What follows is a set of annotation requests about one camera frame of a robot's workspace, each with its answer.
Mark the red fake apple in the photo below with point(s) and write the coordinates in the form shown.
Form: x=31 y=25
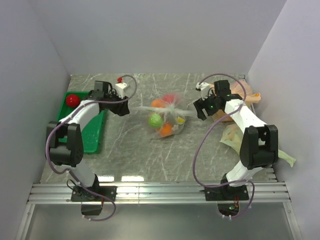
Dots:
x=72 y=101
x=169 y=98

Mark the orange fake tangerine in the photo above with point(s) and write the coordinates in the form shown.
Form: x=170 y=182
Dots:
x=166 y=130

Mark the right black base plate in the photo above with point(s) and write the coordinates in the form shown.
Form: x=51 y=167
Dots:
x=227 y=193

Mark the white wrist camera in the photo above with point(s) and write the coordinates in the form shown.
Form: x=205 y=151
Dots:
x=120 y=88
x=203 y=88

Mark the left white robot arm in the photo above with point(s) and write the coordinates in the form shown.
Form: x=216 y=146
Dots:
x=64 y=149

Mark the aluminium mounting rail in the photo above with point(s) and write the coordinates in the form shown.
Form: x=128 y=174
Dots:
x=155 y=193

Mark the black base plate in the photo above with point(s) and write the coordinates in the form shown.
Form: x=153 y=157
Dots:
x=92 y=201
x=227 y=193

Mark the green tied plastic bag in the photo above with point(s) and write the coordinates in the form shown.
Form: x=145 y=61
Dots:
x=232 y=136

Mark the clear lemon-print plastic bag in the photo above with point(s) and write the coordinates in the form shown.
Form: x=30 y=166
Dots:
x=175 y=113

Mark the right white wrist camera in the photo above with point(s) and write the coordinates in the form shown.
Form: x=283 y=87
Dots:
x=203 y=88

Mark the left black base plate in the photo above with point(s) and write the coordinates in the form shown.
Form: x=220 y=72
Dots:
x=92 y=201

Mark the orange tied plastic bag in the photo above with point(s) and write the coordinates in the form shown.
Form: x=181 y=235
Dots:
x=251 y=98

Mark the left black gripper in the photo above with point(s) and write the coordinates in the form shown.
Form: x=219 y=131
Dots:
x=122 y=109

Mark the orange fake persimmon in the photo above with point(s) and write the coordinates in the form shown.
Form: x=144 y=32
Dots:
x=158 y=103

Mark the light green fake fruit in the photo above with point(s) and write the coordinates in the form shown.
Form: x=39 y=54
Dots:
x=155 y=120

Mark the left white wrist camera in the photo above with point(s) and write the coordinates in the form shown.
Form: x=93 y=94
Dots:
x=120 y=88

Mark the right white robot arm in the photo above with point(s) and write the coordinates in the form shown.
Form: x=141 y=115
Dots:
x=259 y=145

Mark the green plastic tray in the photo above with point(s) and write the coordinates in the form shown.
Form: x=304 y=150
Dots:
x=92 y=134

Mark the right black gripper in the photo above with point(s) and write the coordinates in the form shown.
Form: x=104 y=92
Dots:
x=200 y=105

